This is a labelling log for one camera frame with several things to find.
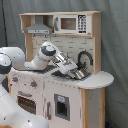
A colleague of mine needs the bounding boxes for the right red stove knob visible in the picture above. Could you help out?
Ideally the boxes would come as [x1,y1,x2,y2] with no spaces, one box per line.
[30,81,37,87]

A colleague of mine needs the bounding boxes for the toy microwave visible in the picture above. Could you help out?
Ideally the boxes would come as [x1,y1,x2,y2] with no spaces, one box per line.
[54,15,87,33]

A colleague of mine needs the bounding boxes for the toy fridge door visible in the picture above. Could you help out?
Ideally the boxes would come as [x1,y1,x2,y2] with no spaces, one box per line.
[45,81,82,128]

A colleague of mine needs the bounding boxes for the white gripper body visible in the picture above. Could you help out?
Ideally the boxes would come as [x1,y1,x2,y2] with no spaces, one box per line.
[53,52,77,78]

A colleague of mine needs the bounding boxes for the wooden toy kitchen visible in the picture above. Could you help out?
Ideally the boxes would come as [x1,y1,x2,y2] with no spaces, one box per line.
[9,11,114,128]

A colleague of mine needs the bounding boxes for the black stovetop red burners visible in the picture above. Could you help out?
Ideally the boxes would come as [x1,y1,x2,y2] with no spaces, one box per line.
[17,65,56,74]

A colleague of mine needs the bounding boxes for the black toy faucet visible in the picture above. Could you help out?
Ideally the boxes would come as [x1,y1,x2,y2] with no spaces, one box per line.
[77,51,93,69]

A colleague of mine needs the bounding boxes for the red stove knob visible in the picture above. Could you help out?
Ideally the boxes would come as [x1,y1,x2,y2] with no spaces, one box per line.
[12,77,18,82]
[30,81,37,87]

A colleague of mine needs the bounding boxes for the toy oven door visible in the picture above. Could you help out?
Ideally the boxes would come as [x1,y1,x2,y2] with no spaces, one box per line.
[11,89,43,115]

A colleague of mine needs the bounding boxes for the left red stove knob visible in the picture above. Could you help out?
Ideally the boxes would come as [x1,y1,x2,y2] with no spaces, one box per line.
[12,77,18,82]

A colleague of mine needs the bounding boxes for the grey range hood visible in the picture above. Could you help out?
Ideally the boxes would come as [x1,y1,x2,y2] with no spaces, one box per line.
[24,16,52,35]

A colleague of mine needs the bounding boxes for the grey toy sink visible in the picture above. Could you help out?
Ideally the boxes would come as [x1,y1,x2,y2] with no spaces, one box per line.
[52,71,90,80]

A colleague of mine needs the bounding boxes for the small metal pot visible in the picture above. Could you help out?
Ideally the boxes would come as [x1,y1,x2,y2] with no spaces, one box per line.
[75,68,89,80]

